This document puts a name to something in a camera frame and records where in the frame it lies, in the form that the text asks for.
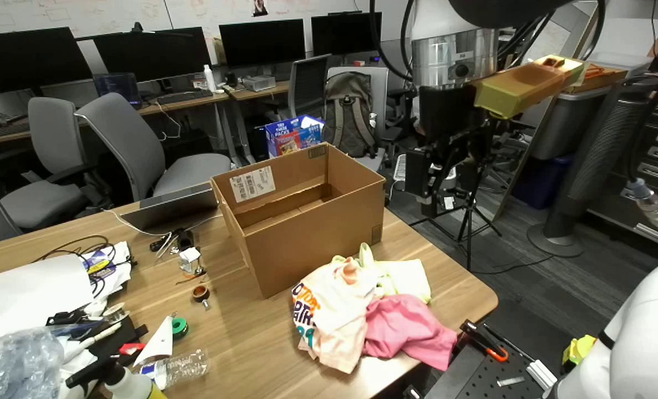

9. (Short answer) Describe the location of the white paper pile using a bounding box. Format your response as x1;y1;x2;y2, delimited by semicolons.
0;253;94;350

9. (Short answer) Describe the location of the grey laptop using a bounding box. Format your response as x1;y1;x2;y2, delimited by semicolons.
121;187;216;232

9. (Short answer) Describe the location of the clear plastic bottle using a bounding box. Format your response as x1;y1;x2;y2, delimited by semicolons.
139;350;209;391

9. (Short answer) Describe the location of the blue snack bag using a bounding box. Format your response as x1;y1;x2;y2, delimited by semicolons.
264;115;323;157

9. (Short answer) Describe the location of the yellow-green cloth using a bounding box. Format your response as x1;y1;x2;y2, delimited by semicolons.
358;243;431;304

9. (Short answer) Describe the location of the black camera tripod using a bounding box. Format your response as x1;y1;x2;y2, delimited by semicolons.
405;129;498;267

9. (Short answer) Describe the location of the brown cardboard box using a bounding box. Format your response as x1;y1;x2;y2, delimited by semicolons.
211;144;386;297

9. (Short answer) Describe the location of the pink cloth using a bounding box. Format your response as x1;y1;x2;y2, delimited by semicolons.
364;296;456;371

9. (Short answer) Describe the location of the grey office chair near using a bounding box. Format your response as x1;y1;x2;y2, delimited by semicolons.
76;94;233;199

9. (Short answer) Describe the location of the orange handled tool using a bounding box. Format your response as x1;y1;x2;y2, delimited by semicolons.
460;320;510;364

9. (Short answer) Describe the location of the green tape roll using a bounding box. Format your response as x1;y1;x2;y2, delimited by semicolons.
171;317;188;339

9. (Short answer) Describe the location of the grey office chair left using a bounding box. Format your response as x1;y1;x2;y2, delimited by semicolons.
0;98;86;230

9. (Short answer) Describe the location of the olive grey backpack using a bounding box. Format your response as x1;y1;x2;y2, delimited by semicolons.
323;71;377;157

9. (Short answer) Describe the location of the small brown tape roll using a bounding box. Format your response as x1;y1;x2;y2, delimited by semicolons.
191;287;211;310

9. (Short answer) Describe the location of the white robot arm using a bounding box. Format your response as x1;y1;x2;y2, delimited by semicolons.
546;267;658;399

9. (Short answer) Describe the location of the black monitor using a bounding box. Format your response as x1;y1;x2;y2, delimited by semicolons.
0;26;91;94
311;11;380;55
93;26;211;81
220;21;306;67

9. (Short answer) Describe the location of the crumpled clear plastic bag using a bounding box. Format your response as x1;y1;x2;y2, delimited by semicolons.
0;330;65;399

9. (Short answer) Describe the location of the peach printed t-shirt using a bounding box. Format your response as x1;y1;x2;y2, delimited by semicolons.
291;258;378;375

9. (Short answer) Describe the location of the grey office chair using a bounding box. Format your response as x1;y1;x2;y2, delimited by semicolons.
0;98;86;230
76;94;233;199

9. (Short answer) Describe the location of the black monitor far left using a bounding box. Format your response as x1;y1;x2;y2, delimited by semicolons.
0;26;91;94

